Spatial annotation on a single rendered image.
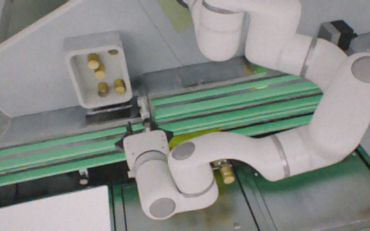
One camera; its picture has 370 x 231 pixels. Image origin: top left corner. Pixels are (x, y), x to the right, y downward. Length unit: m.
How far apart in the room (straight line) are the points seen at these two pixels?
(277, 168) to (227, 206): 0.57
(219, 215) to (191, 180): 0.56
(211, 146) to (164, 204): 0.14
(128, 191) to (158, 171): 0.58
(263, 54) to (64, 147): 0.75
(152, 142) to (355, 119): 0.42
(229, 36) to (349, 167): 0.83
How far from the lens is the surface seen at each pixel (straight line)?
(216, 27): 0.78
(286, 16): 0.74
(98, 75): 1.21
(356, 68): 0.70
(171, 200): 0.69
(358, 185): 1.42
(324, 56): 0.78
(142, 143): 0.83
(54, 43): 1.22
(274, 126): 1.36
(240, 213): 1.23
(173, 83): 1.23
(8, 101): 1.38
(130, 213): 1.25
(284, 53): 0.77
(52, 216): 1.32
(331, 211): 1.33
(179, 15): 1.10
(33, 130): 1.33
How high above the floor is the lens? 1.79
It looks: 45 degrees down
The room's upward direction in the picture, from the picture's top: 163 degrees clockwise
